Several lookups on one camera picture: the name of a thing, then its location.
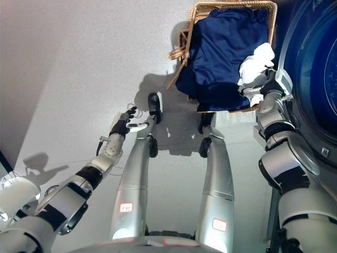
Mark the white rounded shoulder cover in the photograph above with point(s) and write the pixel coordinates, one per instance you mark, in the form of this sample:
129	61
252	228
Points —
15	193

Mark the dark grey washing machine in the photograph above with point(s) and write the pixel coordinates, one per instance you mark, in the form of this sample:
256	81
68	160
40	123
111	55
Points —
313	66

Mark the grey robot torso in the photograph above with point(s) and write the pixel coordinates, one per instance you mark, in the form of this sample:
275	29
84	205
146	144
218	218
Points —
137	246

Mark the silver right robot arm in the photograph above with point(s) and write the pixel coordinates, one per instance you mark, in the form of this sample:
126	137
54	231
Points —
289	168

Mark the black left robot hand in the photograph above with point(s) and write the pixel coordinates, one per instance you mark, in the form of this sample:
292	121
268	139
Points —
121	125

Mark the white garment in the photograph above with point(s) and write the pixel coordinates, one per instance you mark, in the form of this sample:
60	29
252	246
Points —
255	66

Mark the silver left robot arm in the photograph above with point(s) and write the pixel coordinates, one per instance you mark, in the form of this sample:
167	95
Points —
65	200

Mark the woven wicker laundry basket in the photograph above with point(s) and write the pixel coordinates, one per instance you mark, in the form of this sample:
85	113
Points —
271	15

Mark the silver right robot leg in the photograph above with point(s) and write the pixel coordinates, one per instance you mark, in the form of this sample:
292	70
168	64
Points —
218	184

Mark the navy blue garment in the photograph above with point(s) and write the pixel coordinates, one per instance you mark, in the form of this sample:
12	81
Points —
221	58

